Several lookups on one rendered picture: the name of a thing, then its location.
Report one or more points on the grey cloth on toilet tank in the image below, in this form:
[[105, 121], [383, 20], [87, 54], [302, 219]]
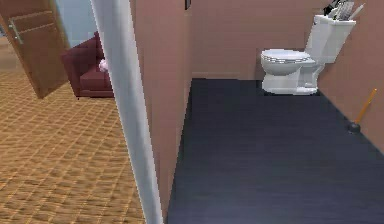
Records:
[[344, 10]]

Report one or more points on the dark red sofa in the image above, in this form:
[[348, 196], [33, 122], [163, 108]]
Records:
[[90, 75]]

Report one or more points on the white toilet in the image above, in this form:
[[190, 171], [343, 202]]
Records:
[[286, 65]]

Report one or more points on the brown wooden room door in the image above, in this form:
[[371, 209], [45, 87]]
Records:
[[36, 46]]

